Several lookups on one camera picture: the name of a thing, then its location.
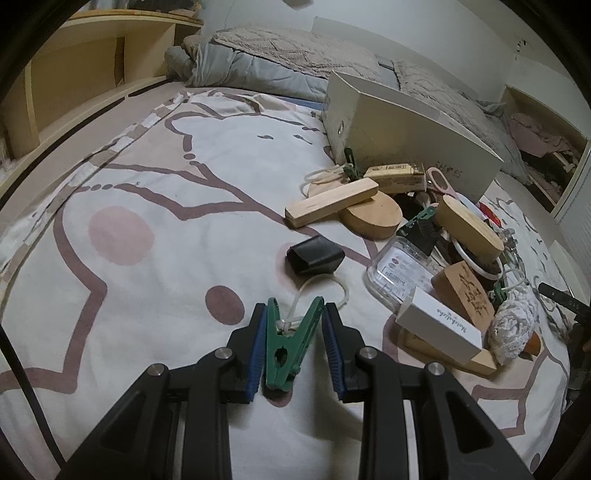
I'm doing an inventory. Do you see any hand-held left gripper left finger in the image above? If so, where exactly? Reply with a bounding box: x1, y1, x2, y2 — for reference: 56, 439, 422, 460
58, 302, 269, 480

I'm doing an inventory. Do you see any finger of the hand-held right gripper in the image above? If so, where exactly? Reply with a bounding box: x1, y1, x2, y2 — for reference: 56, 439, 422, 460
538, 282, 591, 324

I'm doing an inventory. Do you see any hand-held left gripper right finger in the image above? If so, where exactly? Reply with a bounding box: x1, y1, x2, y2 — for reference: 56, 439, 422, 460
322, 302, 536, 480

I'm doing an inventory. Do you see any green clothespin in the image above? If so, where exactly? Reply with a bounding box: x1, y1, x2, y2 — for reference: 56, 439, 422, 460
264, 296, 326, 400
342, 148, 363, 181

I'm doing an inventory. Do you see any white knitted ball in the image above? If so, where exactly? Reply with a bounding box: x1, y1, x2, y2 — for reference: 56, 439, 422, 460
488, 284, 539, 366

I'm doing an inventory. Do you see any black small pouch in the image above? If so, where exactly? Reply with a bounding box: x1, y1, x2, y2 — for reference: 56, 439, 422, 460
286, 235, 345, 278

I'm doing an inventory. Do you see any rectangular wooden block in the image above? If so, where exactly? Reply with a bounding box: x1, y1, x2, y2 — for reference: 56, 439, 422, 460
285, 179, 379, 228

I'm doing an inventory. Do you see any white storage box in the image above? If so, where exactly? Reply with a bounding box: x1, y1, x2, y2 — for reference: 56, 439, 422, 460
322, 70, 504, 204

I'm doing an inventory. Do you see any white tube loop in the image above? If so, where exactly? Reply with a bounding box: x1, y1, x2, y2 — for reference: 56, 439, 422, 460
450, 237, 504, 280
302, 167, 345, 195
284, 275, 349, 333

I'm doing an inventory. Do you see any engraved wooden block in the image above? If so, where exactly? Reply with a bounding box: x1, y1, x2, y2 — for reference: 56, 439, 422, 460
431, 261, 496, 334

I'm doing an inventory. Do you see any clear plastic container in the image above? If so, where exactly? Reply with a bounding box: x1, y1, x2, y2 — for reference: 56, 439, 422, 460
367, 235, 446, 315

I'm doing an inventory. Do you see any wooden board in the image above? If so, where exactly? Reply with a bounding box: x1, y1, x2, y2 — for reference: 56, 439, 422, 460
399, 323, 498, 379

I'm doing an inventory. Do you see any white rectangular carton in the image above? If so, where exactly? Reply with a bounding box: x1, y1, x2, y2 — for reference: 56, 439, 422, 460
396, 286, 484, 365

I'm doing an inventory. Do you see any oval wooden box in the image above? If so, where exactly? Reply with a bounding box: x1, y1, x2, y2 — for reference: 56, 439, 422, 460
435, 195, 505, 267

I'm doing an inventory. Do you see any green plastic hanger clip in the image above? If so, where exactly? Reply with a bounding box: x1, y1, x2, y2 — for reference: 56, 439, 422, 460
399, 207, 438, 243

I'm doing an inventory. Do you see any pink clothes pile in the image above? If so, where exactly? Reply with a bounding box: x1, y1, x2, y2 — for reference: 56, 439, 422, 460
508, 113, 580, 162

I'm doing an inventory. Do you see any yellow printed carton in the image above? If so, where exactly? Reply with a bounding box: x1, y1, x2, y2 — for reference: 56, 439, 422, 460
364, 162, 426, 193

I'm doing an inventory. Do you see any grey duvet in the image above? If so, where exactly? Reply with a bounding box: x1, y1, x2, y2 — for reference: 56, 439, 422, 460
165, 34, 532, 185

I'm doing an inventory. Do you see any wooden shelf unit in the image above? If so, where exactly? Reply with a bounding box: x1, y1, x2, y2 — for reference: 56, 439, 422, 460
0, 9, 204, 199

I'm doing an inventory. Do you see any wooden wall niche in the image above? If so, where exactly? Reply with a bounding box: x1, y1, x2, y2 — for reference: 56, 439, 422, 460
501, 85, 591, 213

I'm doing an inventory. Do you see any black cable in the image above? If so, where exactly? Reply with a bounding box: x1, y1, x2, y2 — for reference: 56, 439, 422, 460
0, 323, 65, 469

